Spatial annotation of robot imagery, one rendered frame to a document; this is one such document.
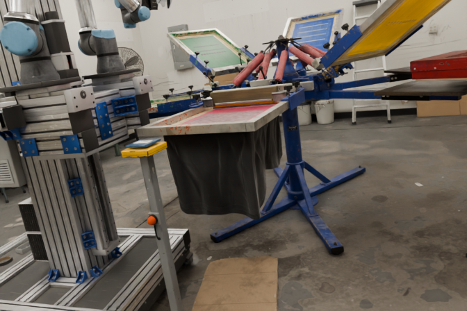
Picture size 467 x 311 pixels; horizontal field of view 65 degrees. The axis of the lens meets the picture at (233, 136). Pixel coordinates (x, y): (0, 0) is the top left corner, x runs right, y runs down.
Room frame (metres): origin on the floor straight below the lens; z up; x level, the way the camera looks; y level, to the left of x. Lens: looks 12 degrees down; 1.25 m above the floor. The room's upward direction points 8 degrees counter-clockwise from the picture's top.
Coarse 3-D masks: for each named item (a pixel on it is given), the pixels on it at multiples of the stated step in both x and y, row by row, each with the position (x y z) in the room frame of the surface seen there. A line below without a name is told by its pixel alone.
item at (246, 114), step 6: (246, 108) 2.02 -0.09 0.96; (252, 108) 1.99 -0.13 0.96; (258, 108) 1.96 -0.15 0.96; (264, 108) 1.93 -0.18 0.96; (234, 114) 1.88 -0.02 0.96; (240, 114) 1.85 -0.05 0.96; (246, 114) 1.83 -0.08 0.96; (252, 114) 1.80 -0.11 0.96; (258, 114) 1.78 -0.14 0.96; (222, 120) 1.75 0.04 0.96; (228, 120) 1.72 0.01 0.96; (234, 120) 1.70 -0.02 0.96; (240, 120) 1.67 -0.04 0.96; (246, 120) 1.65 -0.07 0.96
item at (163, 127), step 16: (192, 112) 2.04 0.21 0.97; (272, 112) 1.61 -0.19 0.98; (144, 128) 1.64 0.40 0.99; (160, 128) 1.60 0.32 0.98; (176, 128) 1.56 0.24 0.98; (192, 128) 1.53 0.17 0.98; (208, 128) 1.49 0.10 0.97; (224, 128) 1.46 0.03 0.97; (240, 128) 1.43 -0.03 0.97; (256, 128) 1.42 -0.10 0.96
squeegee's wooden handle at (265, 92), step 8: (248, 88) 2.06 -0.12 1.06; (256, 88) 2.02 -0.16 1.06; (264, 88) 2.00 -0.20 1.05; (272, 88) 1.98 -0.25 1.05; (216, 96) 2.13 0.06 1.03; (224, 96) 2.10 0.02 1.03; (232, 96) 2.08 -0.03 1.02; (240, 96) 2.06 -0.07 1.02; (248, 96) 2.04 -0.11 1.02; (256, 96) 2.02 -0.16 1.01; (264, 96) 2.00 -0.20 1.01; (272, 96) 1.98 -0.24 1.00
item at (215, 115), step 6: (222, 108) 2.16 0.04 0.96; (228, 108) 2.12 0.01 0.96; (234, 108) 2.09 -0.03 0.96; (240, 108) 2.05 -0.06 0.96; (204, 114) 2.04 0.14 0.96; (210, 114) 2.01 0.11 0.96; (216, 114) 1.97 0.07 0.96; (222, 114) 1.94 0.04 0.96; (228, 114) 1.91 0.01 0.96; (192, 120) 1.88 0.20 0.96; (198, 120) 1.85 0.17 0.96; (204, 120) 1.82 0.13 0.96; (210, 120) 1.80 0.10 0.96; (216, 120) 1.77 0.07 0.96
